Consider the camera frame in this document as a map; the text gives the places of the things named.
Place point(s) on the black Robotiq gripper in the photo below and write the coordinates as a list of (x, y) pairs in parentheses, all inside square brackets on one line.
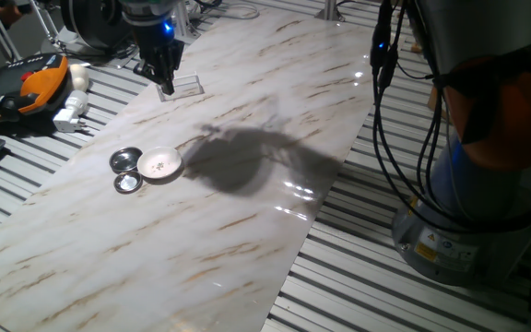
[(157, 48)]

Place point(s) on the white floral ceramic plate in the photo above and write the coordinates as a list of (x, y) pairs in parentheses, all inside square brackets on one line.
[(159, 162)]

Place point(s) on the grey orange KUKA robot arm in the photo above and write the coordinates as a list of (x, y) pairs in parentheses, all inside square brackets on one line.
[(477, 69)]

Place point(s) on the person's hand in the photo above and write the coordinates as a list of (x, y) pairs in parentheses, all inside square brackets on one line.
[(9, 13)]

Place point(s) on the cream egg-shaped object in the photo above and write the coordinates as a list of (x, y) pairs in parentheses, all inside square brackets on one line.
[(79, 76)]

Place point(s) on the large steel bowl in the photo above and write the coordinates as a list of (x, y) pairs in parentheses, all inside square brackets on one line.
[(125, 159)]

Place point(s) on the white power adapter plug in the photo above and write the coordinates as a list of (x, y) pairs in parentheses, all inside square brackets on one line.
[(72, 110)]

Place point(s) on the small steel bowl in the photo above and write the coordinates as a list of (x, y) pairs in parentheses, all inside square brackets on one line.
[(128, 182)]

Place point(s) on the orange black teach pendant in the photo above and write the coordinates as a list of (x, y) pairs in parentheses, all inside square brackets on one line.
[(21, 87)]

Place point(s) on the marble pattern table mat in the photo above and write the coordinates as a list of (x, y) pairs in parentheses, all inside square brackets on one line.
[(201, 253)]

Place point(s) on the aluminium frame post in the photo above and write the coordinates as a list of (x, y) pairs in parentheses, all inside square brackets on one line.
[(330, 9)]

